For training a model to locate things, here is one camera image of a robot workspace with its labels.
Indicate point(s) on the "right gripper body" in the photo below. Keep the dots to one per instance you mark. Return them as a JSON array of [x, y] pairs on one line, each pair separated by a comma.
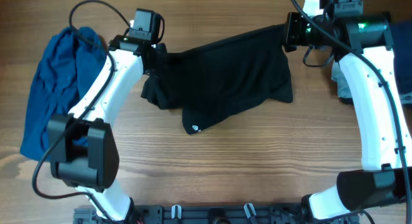
[[299, 31]]

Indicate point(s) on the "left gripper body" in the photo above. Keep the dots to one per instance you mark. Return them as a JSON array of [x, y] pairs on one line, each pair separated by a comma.
[[161, 58]]

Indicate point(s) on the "black polo shirt with logo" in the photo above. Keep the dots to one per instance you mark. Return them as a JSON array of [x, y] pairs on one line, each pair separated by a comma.
[[215, 81]]

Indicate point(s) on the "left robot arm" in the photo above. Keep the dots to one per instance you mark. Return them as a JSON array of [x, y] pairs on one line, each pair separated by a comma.
[[83, 153]]

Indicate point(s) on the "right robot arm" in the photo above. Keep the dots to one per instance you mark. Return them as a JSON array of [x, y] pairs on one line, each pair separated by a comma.
[[362, 46]]

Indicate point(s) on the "light blue folded garment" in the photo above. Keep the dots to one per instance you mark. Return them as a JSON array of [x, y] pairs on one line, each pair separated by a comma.
[[342, 82]]

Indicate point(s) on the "blue crumpled shirt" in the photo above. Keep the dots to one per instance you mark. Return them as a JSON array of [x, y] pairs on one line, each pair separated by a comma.
[[65, 73]]

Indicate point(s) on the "dark navy folded garment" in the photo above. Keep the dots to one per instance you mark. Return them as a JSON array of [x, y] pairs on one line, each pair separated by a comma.
[[401, 34]]

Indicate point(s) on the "black folded garment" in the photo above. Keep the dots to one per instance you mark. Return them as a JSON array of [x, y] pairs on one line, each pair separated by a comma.
[[405, 99]]

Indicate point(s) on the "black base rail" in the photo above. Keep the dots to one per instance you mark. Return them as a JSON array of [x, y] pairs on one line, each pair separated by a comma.
[[247, 213]]

